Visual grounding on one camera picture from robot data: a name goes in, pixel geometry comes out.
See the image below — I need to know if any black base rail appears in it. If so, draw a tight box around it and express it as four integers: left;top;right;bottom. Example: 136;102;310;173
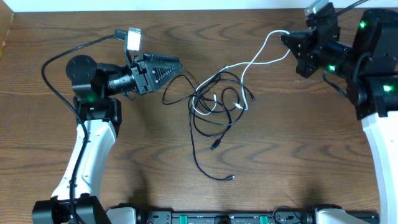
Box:
107;203;382;224

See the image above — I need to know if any white usb cable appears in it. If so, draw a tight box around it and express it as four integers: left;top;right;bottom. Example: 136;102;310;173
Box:
191;29;292;116

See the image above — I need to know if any black usb cable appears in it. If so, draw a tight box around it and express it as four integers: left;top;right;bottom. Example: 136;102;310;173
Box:
191;70;257;151
161;71;236;182

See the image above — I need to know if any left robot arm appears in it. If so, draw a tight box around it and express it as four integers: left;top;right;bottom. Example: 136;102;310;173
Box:
32;53;183;223

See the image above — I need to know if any left camera black cable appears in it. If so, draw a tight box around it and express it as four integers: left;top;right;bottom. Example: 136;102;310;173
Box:
40;29;129;224

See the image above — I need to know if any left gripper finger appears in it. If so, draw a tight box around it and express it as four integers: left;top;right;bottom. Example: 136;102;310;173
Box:
142;53;180;63
146;60;183;93

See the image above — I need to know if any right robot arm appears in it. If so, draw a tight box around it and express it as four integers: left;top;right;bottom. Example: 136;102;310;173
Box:
280;4;397;223

